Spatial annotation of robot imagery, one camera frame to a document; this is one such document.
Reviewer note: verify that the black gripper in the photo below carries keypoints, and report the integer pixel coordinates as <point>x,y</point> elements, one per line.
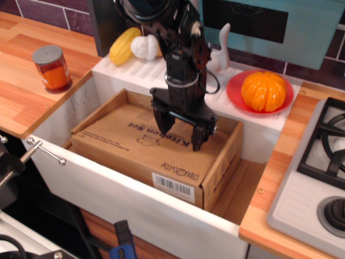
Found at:
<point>184,100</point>

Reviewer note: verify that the brown cardboard box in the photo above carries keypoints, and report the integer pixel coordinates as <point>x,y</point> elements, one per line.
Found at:
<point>122,135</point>

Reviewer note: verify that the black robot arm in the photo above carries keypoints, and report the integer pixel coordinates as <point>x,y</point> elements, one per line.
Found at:
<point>180,34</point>

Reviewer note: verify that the red plastic plate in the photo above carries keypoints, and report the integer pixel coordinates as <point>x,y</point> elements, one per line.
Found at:
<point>233,91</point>

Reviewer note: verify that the grey toy faucet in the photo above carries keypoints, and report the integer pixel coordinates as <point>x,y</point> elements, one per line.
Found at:
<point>220,59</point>

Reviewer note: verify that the toy ice cream cone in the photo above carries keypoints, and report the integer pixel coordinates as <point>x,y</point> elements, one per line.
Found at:
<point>146,47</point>

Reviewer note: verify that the orange toy peeled orange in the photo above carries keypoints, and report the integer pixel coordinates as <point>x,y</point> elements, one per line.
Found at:
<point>264,91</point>

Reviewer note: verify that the yellow toy corn on counter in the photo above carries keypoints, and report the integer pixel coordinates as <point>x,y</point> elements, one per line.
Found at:
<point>120,51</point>

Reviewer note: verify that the white toy sink unit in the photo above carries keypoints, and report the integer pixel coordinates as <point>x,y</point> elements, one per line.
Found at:
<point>169,223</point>

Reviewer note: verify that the black burner grate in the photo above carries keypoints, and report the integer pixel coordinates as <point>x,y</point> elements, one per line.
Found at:
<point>323,157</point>

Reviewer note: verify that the metal clamp screw bar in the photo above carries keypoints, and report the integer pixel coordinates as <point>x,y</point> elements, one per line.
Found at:
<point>38,145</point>

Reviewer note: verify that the grey toy stove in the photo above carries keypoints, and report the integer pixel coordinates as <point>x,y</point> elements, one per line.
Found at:
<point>294,210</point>

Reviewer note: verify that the orange can grey lid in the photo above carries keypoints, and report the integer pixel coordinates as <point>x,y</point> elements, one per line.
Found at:
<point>52,68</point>

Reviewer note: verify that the black stove knob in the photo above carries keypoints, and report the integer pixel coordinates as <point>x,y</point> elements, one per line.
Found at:
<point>330,213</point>

